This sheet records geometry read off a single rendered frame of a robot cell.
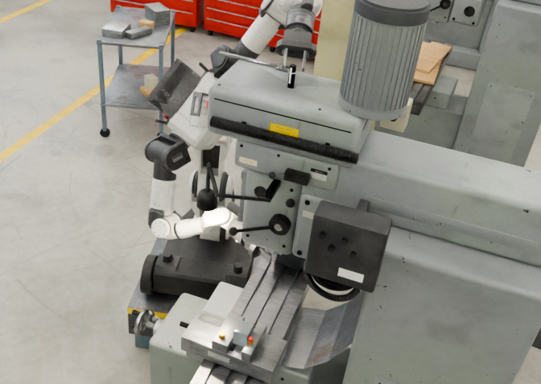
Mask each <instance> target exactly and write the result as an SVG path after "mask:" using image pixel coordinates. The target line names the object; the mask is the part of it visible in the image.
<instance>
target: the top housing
mask: <svg viewBox="0 0 541 384"><path fill-rule="evenodd" d="M289 70H290V69H288V72H281V71H279V70H276V69H275V68H272V67H268V66H265V65H261V64H255V63H251V62H248V61H244V60H238V61H237V62H236V63H235V64H234V65H233V66H232V67H231V68H230V69H229V70H228V71H227V72H226V73H224V74H223V75H222V76H221V77H220V78H219V79H218V80H217V81H216V82H215V83H214V84H213V85H212V86H211V87H210V88H209V106H208V129H209V131H211V132H213V133H216V134H221V135H224V136H228V137H231V138H236V139H240V140H243V141H247V142H252V143H255V144H258V145H262V146H265V147H270V148H274V149H277V150H280V151H286V152H289V153H292V154H295V155H301V156H304V157H308V158H310V159H316V160H319V161H322V162H326V163H331V164H335V165H337V166H341V167H347V168H350V167H352V166H353V165H354V164H352V163H349V162H345V161H340V160H336V159H333V158H329V157H326V156H325V157H324V156H322V155H317V154H314V153H310V152H306V151H301V150H298V149H297V150H296V149H295V148H290V147H287V146H283V145H282V146H281V145H279V144H277V143H276V144H275V143H272V142H268V141H263V140H260V139H257V138H252V137H248V136H245V135H240V134H237V133H236V134H235V133H233V132H229V131H225V130H220V129H218V128H214V127H211V126H210V125H209V123H210V119H211V117H212V116H216V117H219V118H224V119H228V120H231V121H235V122H240V123H242V122H246V125H250V126H256V127H257V128H263V129H266V130H271V131H273V132H277V133H278V132H279V133H281V134H286V135H290V136H292V137H297V138H302V139H304V140H305V139H306V140H308V141H309V140H310V141H313V142H318V143H320V144H321V143H322V144H324V145H325V143H326V142H327V143H330V146H331V147H336V148H341V149H343V150H344V149H345V150H347V151H352V152H355V153H356V152H357V153H360V151H361V148H362V146H363V144H364V142H365V139H366V137H367V135H368V133H369V132H370V130H371V126H372V120H367V119H364V118H359V117H357V116H354V115H352V114H350V113H348V112H347V111H345V110H344V109H343V108H342V107H341V106H340V104H339V102H338V97H339V92H340V87H341V81H336V80H333V79H328V78H325V77H322V76H315V75H312V74H307V73H304V72H297V71H295V83H294V88H293V89H289V88H288V87H287V84H288V77H289Z"/></svg>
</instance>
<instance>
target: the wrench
mask: <svg viewBox="0 0 541 384"><path fill-rule="evenodd" d="M218 55H222V56H228V57H231V58H234V59H239V60H244V61H248V62H251V63H255V64H261V65H265V66H268V67H272V68H275V69H276V70H279V71H281V72H288V69H290V66H289V65H286V66H285V69H282V66H283V65H282V64H272V63H269V62H266V61H262V60H256V59H252V58H249V57H245V56H240V55H236V54H232V53H228V52H223V51H220V52H218ZM286 68H288V69H286Z"/></svg>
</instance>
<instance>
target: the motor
mask: <svg viewBox="0 0 541 384"><path fill-rule="evenodd" d="M431 7H432V5H431V3H430V2H429V1H428V0H355V3H354V10H353V17H352V22H351V27H350V32H349V41H348V46H347V51H346V55H345V64H344V69H343V74H342V79H341V87H340V92H339V97H338V102H339V104H340V106H341V107H342V108H343V109H344V110H345V111H347V112H348V113H350V114H352V115H354V116H357V117H359V118H364V119H367V120H372V121H391V120H395V119H397V118H400V117H402V116H403V115H404V114H405V113H406V110H407V103H408V100H409V96H410V92H411V86H412V83H413V80H414V76H415V70H416V66H417V63H418V59H419V54H420V50H421V47H422V42H423V37H424V33H425V30H426V26H427V21H428V17H429V14H430V10H431Z"/></svg>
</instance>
